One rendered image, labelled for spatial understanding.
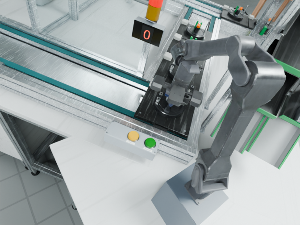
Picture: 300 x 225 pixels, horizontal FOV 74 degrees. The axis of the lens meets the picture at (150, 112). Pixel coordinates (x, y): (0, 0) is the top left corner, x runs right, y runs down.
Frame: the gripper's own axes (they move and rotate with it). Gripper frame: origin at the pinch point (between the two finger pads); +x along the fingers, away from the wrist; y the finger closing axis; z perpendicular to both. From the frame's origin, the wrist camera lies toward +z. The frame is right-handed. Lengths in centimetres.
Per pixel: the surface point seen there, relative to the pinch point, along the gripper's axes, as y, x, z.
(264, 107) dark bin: 29.1, -10.6, -2.1
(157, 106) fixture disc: -4.7, 10.2, -3.9
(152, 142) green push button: -0.9, 12.2, 12.9
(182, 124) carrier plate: 8.2, 12.3, -1.2
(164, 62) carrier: -10.5, 11.9, -38.4
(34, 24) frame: -77, 9, -22
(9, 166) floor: -92, 109, 17
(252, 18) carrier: 43, 11, -150
